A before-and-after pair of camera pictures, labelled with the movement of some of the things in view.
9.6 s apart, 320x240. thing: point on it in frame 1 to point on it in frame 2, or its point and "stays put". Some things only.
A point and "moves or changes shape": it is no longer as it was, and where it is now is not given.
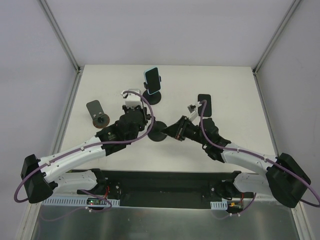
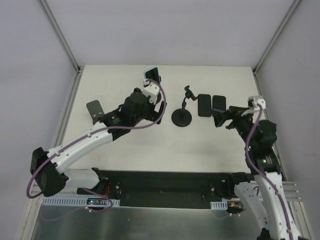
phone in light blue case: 152,79 stays put
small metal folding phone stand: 100,120 stays put
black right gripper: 180,129 to 230,117
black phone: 144,114 moves or changes shape
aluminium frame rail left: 60,35 stays put
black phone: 208,112 stays put
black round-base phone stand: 154,133 to 182,117
